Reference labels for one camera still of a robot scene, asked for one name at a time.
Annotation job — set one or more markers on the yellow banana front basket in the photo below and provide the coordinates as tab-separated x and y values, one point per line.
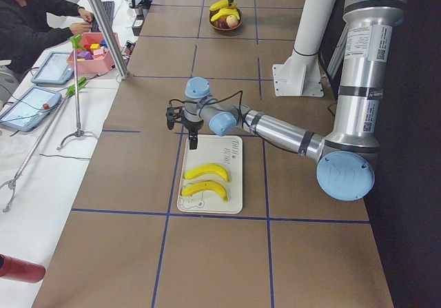
223	12

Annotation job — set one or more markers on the yellow banana carried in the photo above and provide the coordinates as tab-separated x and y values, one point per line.
203	186
207	169

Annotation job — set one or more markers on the brown wicker basket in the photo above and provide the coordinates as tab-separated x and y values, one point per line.
223	30

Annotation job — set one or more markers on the white bear tray plate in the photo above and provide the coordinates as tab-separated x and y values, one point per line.
223	150

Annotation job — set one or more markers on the black power box white label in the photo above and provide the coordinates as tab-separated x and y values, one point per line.
138	25

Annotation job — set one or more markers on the black keyboard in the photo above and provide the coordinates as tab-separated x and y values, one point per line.
108	7

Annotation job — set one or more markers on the pink box of blocks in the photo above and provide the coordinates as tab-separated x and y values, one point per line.
96	58

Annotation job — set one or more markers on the blue teach pendant tablet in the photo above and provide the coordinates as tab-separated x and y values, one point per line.
55	70

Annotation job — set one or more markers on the seated person in black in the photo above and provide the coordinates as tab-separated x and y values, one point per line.
25	32

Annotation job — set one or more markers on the red bottle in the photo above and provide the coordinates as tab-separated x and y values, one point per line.
21	270

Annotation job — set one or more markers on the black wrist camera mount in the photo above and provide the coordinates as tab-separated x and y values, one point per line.
174	115

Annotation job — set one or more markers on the white camera mast with base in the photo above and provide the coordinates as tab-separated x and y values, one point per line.
299	75

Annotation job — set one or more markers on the aluminium frame post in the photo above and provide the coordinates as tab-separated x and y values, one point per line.
111	41

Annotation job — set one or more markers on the green handled grabber tool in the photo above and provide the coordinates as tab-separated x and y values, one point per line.
79	132

